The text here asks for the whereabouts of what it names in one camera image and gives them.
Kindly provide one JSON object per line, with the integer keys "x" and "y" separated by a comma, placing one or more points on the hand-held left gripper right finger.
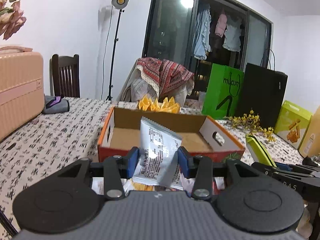
{"x": 183, "y": 163}

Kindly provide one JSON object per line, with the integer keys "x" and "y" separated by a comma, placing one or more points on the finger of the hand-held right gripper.
{"x": 300, "y": 168}
{"x": 262, "y": 168}

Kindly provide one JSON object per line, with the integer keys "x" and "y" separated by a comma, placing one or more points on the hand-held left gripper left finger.
{"x": 133, "y": 163}

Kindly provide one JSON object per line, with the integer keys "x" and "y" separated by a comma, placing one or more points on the green snack packet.
{"x": 260, "y": 150}

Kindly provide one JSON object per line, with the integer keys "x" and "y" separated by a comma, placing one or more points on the white printed snack packet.
{"x": 155, "y": 150}

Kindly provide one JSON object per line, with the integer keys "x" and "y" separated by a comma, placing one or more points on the orange cardboard box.
{"x": 120, "y": 120}

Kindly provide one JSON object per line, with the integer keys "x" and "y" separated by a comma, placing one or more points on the person's right forearm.
{"x": 311, "y": 220}

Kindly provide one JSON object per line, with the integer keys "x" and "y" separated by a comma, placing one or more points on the dark small object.
{"x": 312, "y": 160}

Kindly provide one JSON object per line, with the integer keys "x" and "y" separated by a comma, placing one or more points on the orange white snack packet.
{"x": 142, "y": 186}

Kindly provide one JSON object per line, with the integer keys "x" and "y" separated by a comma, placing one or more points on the red white snack packet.
{"x": 218, "y": 183}

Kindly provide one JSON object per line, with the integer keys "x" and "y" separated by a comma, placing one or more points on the green gift box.
{"x": 292, "y": 125}

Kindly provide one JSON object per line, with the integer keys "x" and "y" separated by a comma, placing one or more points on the yellow flower sprig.
{"x": 250, "y": 122}

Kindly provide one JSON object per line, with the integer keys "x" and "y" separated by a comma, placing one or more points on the orange artificial flowers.
{"x": 155, "y": 105}

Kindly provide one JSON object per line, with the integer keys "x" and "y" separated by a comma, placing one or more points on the black shopping bag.
{"x": 265, "y": 95}

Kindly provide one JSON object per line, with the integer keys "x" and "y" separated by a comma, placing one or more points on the chair draped with red cloth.
{"x": 138, "y": 87}

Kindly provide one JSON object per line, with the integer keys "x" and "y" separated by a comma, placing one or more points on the green shopping bag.
{"x": 220, "y": 92}

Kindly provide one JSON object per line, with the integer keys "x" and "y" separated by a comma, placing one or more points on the red patterned cloth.
{"x": 170, "y": 75}

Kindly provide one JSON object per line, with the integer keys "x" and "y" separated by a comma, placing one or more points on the grey purple pouch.
{"x": 56, "y": 105}

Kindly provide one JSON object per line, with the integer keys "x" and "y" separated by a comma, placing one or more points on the dark wooden chair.
{"x": 66, "y": 75}

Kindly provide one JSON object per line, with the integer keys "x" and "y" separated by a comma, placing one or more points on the hanging blue shirt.
{"x": 202, "y": 35}

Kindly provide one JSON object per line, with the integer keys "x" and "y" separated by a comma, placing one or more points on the hanging white garment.
{"x": 232, "y": 37}

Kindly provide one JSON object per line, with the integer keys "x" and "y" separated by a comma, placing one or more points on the pink suitcase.
{"x": 20, "y": 90}

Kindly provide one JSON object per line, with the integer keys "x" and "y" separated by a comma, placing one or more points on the black framed glass door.
{"x": 170, "y": 25}

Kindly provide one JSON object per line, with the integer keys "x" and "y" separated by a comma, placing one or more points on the hanging pink garment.
{"x": 221, "y": 26}

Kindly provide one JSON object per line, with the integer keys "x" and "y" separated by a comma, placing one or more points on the floor lamp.
{"x": 120, "y": 1}

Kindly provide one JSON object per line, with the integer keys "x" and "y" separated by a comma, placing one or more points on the pink artificial flowers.
{"x": 13, "y": 20}

